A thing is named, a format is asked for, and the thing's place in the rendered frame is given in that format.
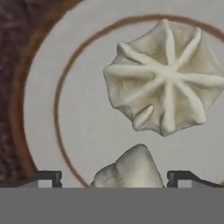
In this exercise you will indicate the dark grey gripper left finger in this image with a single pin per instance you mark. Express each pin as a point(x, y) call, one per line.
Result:
point(48, 176)

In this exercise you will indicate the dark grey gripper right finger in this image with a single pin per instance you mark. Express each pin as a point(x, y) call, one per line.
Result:
point(178, 176)

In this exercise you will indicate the white pleated dumpling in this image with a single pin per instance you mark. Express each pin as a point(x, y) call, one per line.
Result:
point(131, 170)
point(166, 78)

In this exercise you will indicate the white plate with brown rings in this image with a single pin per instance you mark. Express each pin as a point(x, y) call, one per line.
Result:
point(87, 122)

